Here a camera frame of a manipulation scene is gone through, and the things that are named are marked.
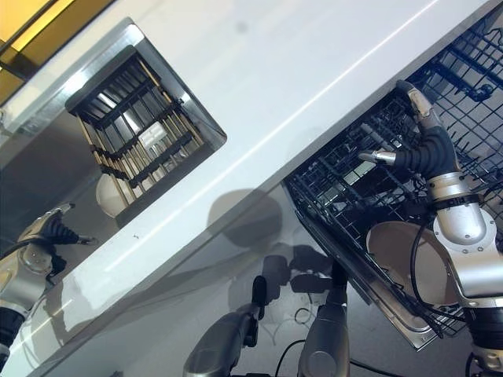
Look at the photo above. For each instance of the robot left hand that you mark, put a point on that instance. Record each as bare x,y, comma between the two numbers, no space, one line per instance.
55,231

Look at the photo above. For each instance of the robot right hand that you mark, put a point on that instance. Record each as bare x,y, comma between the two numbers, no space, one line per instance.
434,147

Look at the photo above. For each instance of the robot right arm silver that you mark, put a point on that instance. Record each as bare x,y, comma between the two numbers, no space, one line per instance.
463,235

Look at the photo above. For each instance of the steel dishwasher door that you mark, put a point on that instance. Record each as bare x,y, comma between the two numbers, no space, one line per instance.
365,290

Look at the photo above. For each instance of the stainless steel sink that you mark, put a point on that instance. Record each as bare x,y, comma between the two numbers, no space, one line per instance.
47,165

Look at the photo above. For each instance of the cream plate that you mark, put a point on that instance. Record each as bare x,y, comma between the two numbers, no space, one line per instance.
397,259
112,196

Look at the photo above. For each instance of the black and wood dish rack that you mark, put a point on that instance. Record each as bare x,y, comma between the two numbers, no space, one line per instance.
129,129

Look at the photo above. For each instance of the dark window frame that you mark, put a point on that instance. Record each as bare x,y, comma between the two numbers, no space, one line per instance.
23,43

